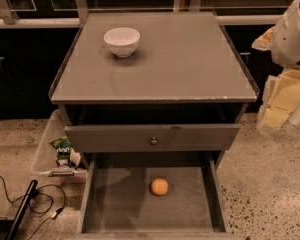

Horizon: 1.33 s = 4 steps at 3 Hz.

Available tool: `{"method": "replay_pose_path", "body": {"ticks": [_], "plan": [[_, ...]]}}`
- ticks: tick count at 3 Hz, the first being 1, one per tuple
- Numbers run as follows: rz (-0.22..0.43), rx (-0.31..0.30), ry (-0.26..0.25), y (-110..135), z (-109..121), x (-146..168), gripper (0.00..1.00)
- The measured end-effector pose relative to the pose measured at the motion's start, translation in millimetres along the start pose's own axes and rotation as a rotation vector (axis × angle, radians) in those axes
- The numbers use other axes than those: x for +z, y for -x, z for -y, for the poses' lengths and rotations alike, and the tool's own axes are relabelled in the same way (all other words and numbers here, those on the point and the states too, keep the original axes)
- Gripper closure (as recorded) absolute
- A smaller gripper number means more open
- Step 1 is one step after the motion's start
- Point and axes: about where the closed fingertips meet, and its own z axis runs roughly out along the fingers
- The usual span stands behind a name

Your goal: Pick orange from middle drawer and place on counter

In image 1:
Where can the white ceramic bowl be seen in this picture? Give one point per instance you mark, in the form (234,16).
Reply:
(122,41)

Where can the green snack bag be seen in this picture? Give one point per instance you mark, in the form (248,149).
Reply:
(63,147)

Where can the clear plastic storage bin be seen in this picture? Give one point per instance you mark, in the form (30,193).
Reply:
(46,156)

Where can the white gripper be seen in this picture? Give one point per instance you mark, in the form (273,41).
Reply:
(291,45)

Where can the orange fruit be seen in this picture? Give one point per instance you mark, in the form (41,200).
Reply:
(159,186)

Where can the top drawer front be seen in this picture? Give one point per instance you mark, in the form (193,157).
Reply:
(136,138)

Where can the grey drawer cabinet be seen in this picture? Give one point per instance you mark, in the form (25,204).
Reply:
(184,71)

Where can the black bar on floor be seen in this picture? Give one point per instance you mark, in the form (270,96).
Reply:
(21,210)

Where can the round metal drawer knob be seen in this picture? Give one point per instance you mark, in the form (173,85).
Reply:
(153,141)

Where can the open middle drawer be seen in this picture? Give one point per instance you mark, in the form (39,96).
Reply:
(118,203)

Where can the metal railing frame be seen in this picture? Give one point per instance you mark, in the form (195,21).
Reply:
(46,13)

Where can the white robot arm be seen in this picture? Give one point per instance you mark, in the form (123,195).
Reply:
(281,98)

